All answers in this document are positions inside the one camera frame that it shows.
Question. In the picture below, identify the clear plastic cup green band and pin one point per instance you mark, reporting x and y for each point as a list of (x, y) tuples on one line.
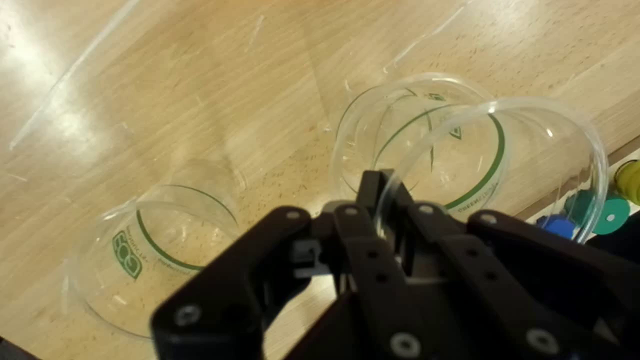
[(567, 153), (126, 292), (361, 132)]

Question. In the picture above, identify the blue toy cylinder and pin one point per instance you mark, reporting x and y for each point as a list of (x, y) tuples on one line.
[(556, 227)]

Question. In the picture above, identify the green toy cylinder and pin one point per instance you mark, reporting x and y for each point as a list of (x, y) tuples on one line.
[(603, 213)]

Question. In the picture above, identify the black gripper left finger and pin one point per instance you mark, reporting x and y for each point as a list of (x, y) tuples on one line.
[(253, 266)]

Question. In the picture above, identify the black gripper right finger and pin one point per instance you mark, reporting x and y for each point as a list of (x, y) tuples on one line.
[(507, 292)]

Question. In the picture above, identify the yellow toy cylinder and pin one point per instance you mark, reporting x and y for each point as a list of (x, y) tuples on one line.
[(628, 180)]

